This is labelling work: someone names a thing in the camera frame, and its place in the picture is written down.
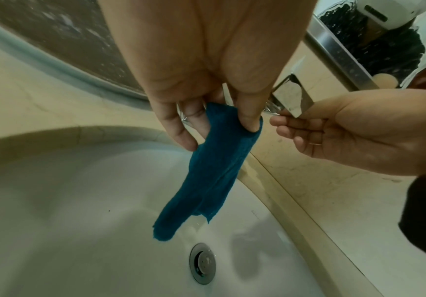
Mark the person's right hand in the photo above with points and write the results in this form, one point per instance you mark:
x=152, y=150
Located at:
x=374, y=130

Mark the person's left hand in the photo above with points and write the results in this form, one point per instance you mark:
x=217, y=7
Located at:
x=205, y=43

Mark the chrome faucet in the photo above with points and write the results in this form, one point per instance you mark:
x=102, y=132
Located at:
x=293, y=95

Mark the teal cleaning cloth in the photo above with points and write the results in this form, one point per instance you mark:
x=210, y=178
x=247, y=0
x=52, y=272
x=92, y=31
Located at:
x=216, y=162

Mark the round dark brown tray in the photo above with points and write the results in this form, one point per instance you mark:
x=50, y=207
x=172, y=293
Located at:
x=51, y=29

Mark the chrome sink drain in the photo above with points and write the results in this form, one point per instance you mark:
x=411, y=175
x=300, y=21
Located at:
x=202, y=264

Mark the white ceramic sink basin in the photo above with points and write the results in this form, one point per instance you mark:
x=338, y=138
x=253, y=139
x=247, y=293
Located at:
x=69, y=217

